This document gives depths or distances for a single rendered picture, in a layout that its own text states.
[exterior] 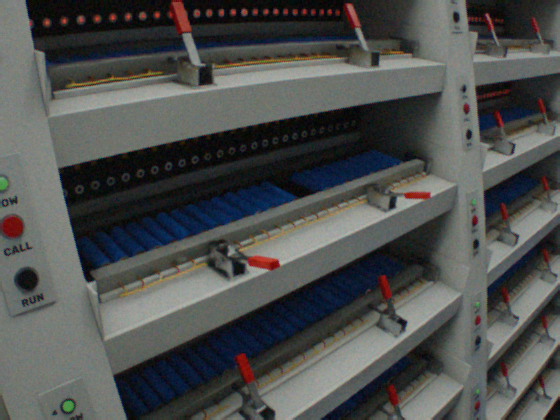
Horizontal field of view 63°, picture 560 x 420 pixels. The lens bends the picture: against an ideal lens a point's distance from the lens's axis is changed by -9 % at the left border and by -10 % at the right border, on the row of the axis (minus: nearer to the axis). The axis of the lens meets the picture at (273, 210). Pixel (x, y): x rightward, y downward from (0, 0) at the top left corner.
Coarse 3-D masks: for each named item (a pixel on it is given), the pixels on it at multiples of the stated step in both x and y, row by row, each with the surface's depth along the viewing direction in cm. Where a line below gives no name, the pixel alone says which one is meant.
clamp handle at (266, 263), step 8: (232, 248) 51; (232, 256) 50; (240, 256) 50; (248, 256) 49; (256, 256) 48; (264, 256) 48; (248, 264) 48; (256, 264) 47; (264, 264) 46; (272, 264) 46
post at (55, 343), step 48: (0, 0) 33; (0, 48) 34; (0, 96) 34; (0, 144) 34; (48, 144) 37; (48, 192) 37; (48, 240) 37; (0, 288) 35; (0, 336) 35; (48, 336) 38; (96, 336) 40; (0, 384) 35; (48, 384) 38; (96, 384) 41
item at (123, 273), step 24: (408, 168) 76; (336, 192) 66; (360, 192) 69; (264, 216) 59; (288, 216) 60; (192, 240) 53; (216, 240) 54; (240, 240) 56; (120, 264) 48; (144, 264) 48; (168, 264) 50; (144, 288) 47
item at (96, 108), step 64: (64, 0) 51; (128, 0) 56; (192, 0) 62; (256, 0) 69; (320, 0) 78; (64, 64) 44; (128, 64) 47; (192, 64) 46; (256, 64) 59; (320, 64) 62; (384, 64) 67; (64, 128) 38; (128, 128) 42; (192, 128) 47
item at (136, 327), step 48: (336, 144) 84; (384, 144) 87; (432, 144) 80; (144, 192) 61; (432, 192) 74; (288, 240) 59; (336, 240) 59; (384, 240) 68; (96, 288) 44; (192, 288) 49; (240, 288) 51; (288, 288) 56; (144, 336) 44; (192, 336) 48
